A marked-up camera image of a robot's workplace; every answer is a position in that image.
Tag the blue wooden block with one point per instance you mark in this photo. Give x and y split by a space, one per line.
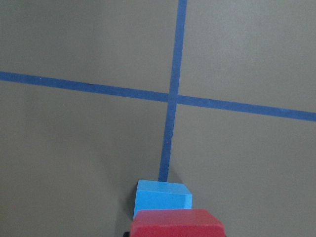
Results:
156 195

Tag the red wooden block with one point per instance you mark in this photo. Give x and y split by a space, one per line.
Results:
176 223

